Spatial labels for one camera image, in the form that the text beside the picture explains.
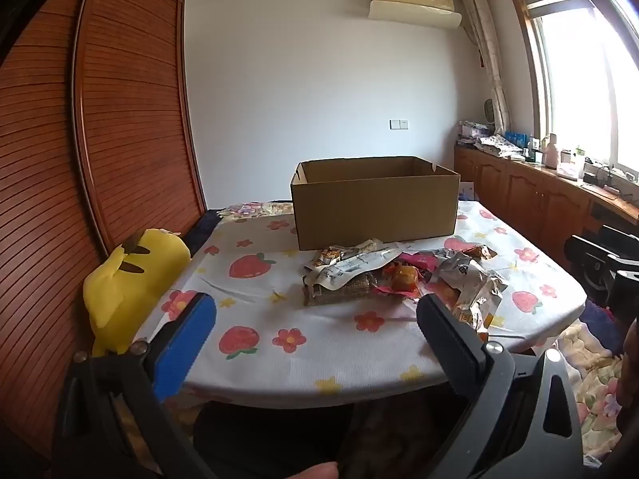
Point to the wall air conditioner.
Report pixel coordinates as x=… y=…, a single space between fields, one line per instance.
x=414 y=2

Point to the folded patterned cloth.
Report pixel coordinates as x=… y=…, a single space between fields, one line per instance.
x=496 y=145

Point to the small orange white snack packet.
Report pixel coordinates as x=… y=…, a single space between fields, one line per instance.
x=329 y=255

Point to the blue bottles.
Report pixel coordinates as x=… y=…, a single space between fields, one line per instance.
x=515 y=138

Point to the white wall switch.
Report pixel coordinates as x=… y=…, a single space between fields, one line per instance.
x=399 y=124

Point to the wooden cabinet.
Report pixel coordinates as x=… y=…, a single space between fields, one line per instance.
x=529 y=199

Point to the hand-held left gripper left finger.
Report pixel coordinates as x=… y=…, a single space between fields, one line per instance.
x=182 y=349

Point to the dark blue bedding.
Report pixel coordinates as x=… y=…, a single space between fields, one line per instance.
x=204 y=227

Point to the stack of boxes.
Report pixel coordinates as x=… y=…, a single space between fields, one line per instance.
x=472 y=130

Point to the strawberry print tablecloth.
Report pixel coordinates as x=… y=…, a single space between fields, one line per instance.
x=299 y=359

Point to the brown cardboard box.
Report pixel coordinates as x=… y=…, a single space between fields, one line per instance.
x=374 y=204

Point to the silver foil snack packet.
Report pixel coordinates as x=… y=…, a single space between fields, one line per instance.
x=462 y=274

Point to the pink braised snack packet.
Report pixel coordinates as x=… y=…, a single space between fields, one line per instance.
x=404 y=278

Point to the floral quilt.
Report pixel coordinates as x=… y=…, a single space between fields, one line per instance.
x=249 y=208

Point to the person's left hand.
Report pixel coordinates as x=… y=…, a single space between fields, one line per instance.
x=312 y=471

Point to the white box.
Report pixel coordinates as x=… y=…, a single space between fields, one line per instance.
x=468 y=190

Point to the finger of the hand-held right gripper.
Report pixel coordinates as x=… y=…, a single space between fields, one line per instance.
x=584 y=254
x=619 y=233

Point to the person's right forearm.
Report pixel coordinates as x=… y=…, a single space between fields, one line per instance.
x=630 y=374

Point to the patterned curtain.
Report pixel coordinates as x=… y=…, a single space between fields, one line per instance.
x=486 y=50

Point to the long white snack packet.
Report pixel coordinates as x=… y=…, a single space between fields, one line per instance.
x=349 y=267

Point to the pink thermos jug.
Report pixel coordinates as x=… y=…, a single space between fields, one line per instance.
x=550 y=153

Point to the floral blanket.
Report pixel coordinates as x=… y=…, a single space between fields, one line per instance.
x=594 y=364

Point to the brown grain bar packet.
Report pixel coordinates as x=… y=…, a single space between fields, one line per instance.
x=339 y=293

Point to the slatted wooden wardrobe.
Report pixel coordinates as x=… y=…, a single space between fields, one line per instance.
x=100 y=159

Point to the silver gold snack packet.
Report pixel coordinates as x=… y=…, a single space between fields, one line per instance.
x=479 y=312

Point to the beige snack packet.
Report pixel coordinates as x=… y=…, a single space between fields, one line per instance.
x=373 y=245

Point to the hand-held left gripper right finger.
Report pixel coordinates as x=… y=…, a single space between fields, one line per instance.
x=449 y=344

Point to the large pink snack packet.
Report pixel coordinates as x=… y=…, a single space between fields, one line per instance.
x=425 y=259

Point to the window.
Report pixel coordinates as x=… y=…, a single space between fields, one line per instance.
x=584 y=70

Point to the yellow plush toy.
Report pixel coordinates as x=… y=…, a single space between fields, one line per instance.
x=135 y=279

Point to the oval mirror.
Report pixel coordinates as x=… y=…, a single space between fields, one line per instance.
x=490 y=111

